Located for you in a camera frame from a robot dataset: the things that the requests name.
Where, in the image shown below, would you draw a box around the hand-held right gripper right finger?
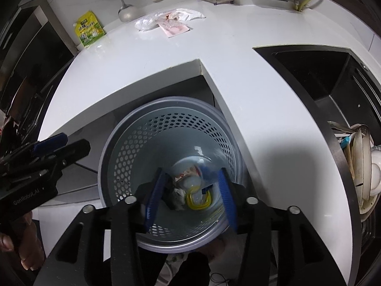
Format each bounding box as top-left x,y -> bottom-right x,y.
217,168 -> 349,286

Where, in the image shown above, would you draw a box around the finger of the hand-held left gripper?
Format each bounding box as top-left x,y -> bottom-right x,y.
0,133 -> 68,167
0,139 -> 91,189

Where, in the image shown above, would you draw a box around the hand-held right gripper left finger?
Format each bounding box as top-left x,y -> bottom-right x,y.
32,168 -> 169,286

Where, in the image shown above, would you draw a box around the white paper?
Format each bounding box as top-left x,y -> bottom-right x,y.
170,188 -> 188,210

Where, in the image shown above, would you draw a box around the yellow square lid ring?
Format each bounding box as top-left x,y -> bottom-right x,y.
185,185 -> 212,212

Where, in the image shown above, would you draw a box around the clear plastic cup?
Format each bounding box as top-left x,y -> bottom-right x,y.
164,146 -> 230,215

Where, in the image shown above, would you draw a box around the red white snack wrapper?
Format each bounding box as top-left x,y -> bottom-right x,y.
174,167 -> 203,185

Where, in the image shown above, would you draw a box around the grey perforated plastic basket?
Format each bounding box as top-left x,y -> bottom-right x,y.
98,96 -> 243,254

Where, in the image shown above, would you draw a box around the clear plastic wrap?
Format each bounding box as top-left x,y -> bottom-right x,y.
135,13 -> 163,32

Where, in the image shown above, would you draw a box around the pink striped packet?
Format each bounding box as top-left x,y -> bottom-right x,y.
156,13 -> 191,38

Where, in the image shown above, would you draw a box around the clear plastic bag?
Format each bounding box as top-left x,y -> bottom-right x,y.
167,8 -> 206,21

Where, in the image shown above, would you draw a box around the person's left hand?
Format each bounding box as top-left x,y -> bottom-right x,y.
0,210 -> 45,271

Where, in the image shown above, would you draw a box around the yellow seasoning pouch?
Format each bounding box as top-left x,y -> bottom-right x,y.
74,11 -> 106,48

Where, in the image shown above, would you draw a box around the dirty dishes in sink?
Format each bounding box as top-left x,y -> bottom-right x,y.
351,125 -> 372,215

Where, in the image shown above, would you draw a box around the white bowl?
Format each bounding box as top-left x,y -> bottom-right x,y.
369,147 -> 381,199

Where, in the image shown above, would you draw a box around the dark kitchen sink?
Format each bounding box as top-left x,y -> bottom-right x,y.
253,45 -> 381,286

